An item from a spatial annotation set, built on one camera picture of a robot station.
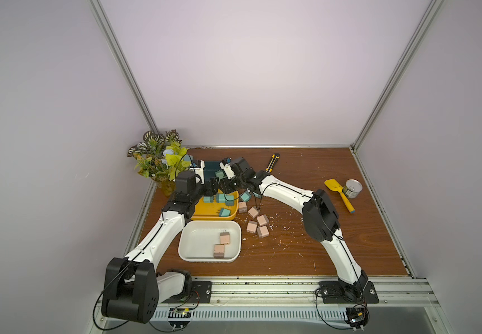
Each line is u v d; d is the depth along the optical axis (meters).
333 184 1.02
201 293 0.73
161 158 0.84
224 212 0.92
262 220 0.90
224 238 0.84
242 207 0.92
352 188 0.96
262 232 0.86
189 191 0.64
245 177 0.73
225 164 0.83
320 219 0.55
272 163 1.13
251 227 0.88
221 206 0.95
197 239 0.87
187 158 1.26
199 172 0.75
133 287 0.40
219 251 0.81
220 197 0.97
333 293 0.73
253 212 0.92
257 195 0.69
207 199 0.95
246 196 0.95
